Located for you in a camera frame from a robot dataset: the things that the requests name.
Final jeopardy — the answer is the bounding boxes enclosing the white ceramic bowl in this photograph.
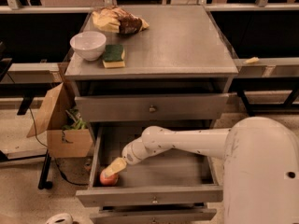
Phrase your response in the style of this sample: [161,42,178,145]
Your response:
[70,31,107,61]

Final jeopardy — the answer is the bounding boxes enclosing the black table leg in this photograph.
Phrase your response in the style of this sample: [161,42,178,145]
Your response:
[37,152,52,189]

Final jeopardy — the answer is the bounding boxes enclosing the green items in box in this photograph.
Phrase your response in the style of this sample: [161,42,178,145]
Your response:
[62,107,87,130]

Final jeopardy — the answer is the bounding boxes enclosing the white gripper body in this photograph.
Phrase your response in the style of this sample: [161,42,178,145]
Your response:
[121,137,154,165]

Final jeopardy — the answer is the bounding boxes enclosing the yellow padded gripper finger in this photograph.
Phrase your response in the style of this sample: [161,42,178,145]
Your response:
[102,157,127,177]

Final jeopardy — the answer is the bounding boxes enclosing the bottom grey drawer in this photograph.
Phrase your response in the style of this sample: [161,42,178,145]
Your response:
[90,207,217,224]

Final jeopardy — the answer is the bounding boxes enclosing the top grey drawer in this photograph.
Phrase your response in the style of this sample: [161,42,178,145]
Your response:
[75,94,228,122]

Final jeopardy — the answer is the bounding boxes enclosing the open middle grey drawer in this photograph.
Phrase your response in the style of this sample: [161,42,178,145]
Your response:
[77,125,229,207]

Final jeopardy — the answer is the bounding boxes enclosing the white helmet on floor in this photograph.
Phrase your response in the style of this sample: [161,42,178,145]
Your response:
[46,213,73,224]

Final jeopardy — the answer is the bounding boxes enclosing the cardboard box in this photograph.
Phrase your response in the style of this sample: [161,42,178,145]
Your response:
[27,83,93,158]

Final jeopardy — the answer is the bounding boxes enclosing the red apple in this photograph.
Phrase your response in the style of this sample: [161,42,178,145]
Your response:
[99,171,119,187]

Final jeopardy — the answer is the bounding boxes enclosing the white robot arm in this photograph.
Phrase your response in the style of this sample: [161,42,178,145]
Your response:
[100,117,299,224]

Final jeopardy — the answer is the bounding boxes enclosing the black floor cable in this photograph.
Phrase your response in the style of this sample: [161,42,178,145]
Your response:
[6,72,90,187]

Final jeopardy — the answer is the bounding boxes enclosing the green yellow sponge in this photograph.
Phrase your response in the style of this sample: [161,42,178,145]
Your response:
[102,44,125,68]

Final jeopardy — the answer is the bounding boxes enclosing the small yellow scrap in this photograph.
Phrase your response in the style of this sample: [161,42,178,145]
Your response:
[243,57,259,64]

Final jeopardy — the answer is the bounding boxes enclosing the grey drawer cabinet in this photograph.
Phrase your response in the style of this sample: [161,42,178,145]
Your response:
[66,6,237,214]

